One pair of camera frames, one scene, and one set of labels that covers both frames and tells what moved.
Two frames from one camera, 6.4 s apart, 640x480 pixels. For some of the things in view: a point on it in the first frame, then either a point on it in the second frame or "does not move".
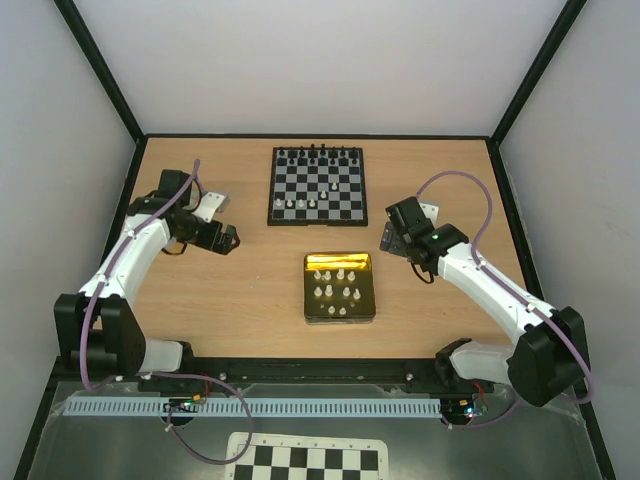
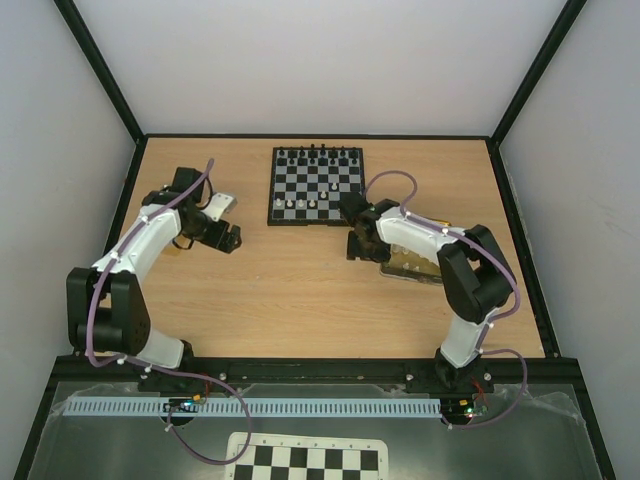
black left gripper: (224, 247) does not move
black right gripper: (393, 240) -> (360, 248)
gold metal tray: (339, 288) -> (406, 264)
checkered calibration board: (306, 457) does not move
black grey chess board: (318, 186) does not move
